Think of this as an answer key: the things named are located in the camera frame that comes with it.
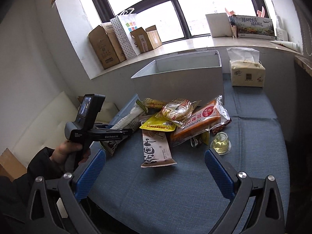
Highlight left hand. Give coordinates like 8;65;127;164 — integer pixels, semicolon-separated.
50;140;82;170

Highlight round bread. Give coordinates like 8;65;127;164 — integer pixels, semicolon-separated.
155;98;200;128

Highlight left black sleeve forearm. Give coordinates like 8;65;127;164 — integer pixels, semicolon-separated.
0;146;67;234

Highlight white dotted paper bag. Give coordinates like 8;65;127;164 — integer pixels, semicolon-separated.
110;7;141;59

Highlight landscape printed tissue box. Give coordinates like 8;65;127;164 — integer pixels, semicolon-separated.
234;15;276;41

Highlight flat yellow snack packet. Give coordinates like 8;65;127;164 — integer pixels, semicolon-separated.
140;116;177;132

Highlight beige tissue pack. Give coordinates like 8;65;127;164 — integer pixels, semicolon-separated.
227;47;265;88

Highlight white tube on sill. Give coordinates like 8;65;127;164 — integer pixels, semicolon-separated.
271;40;299;52

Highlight white square box on sill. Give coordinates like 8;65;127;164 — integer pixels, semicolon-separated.
206;13;232;37

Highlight tall grey chip bag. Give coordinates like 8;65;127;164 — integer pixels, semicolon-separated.
112;99;148;129

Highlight large brown cardboard box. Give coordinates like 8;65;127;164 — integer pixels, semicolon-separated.
88;22;126;69

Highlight clear yellow jelly cup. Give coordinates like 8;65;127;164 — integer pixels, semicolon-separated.
210;132;232;155

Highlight beige long snack bar pack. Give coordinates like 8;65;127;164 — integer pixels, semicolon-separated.
141;129;177;168

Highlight white storage box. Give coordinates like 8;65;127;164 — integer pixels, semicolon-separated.
131;50;224;105

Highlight black and grey snack bag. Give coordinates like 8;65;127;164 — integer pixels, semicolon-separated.
100;124;140;156

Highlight yellow waffle snack pack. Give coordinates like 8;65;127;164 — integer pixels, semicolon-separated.
143;98;167;109

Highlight white plastic bottle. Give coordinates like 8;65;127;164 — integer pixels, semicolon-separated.
276;16;288;41

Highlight cream sofa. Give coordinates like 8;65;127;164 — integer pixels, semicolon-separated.
12;90;120;169

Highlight small open cardboard box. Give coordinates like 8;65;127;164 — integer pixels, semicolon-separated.
131;25;162;53

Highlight orange biscuit pack clear wrap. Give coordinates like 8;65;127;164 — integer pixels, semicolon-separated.
170;95;232;147

